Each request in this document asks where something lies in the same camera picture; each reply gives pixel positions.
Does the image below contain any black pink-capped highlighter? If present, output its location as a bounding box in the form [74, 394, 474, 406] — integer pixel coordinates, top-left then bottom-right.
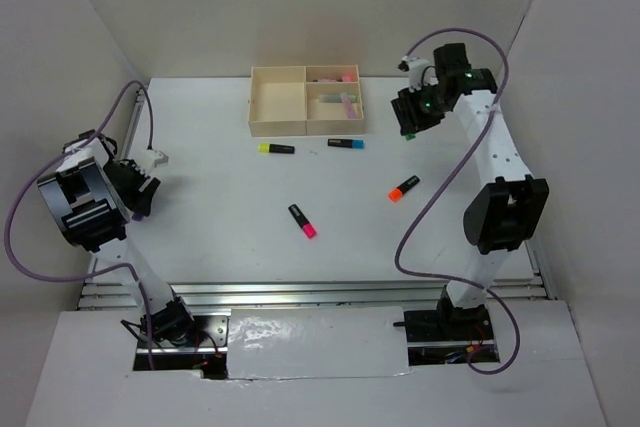
[288, 204, 317, 239]

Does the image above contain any white front cover panel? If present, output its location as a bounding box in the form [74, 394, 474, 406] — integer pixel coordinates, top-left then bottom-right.
[227, 306, 410, 380]

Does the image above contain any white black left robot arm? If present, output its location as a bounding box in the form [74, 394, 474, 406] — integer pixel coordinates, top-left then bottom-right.
[37, 138, 198, 346]

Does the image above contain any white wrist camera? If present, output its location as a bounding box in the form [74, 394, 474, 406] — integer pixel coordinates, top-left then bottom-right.
[398, 55, 431, 92]
[144, 149, 169, 170]

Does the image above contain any pastel green translucent highlighter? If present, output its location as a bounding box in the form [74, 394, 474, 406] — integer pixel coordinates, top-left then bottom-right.
[318, 93, 359, 103]

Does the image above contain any black blue-capped highlighter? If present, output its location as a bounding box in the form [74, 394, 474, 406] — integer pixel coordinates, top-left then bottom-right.
[327, 138, 365, 149]

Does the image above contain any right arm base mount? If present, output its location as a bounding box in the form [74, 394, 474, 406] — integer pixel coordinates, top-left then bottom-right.
[393, 309, 494, 347]

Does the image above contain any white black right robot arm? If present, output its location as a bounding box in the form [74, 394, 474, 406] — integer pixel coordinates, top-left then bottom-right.
[391, 43, 549, 339]

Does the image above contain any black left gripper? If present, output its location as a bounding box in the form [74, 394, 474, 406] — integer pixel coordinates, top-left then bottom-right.
[103, 160, 161, 217]

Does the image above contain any pastel purple translucent highlighter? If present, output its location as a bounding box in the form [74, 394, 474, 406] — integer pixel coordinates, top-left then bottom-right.
[340, 92, 359, 120]

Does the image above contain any black yellow-capped highlighter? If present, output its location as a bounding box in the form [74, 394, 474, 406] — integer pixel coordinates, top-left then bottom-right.
[258, 143, 295, 154]

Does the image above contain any black orange-capped highlighter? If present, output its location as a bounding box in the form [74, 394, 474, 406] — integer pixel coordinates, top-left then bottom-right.
[387, 175, 420, 202]

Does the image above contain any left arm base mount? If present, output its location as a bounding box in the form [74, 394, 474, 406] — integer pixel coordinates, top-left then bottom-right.
[151, 312, 227, 352]

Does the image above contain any pastel pink translucent highlighter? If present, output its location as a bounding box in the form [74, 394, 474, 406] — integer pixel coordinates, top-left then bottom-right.
[311, 76, 353, 83]

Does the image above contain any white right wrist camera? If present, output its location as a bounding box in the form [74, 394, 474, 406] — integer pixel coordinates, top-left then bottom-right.
[398, 55, 431, 92]

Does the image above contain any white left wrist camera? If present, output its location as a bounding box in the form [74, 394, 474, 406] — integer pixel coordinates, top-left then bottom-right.
[144, 149, 169, 170]

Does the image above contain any wooden compartment tray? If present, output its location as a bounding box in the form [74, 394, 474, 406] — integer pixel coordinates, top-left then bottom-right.
[248, 65, 366, 137]

